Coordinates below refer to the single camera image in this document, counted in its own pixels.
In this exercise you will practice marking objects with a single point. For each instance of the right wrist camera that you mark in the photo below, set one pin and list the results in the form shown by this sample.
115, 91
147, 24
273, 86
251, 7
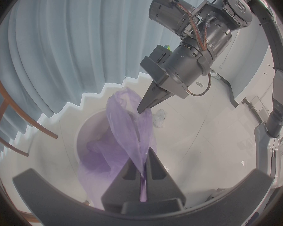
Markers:
159, 53

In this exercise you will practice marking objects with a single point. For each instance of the pale blue curtain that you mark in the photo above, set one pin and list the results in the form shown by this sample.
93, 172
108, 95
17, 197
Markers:
61, 43

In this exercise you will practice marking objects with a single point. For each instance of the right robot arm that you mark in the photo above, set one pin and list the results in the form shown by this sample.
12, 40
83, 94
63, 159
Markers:
169, 15

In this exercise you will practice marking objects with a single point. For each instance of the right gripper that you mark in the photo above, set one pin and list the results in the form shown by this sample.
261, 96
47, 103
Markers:
184, 65

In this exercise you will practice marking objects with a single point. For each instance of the white trash bin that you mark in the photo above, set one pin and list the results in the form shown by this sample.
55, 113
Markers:
89, 131

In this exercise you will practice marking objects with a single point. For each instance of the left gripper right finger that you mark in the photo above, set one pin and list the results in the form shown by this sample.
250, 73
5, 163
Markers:
160, 185

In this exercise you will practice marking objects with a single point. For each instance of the crumpled clear plastic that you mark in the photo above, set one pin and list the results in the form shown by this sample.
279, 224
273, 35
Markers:
159, 119

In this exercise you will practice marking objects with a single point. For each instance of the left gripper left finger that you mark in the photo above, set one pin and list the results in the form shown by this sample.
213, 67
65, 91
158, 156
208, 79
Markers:
122, 187

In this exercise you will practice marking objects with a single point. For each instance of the purple plastic bag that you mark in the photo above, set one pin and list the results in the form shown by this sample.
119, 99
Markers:
122, 126

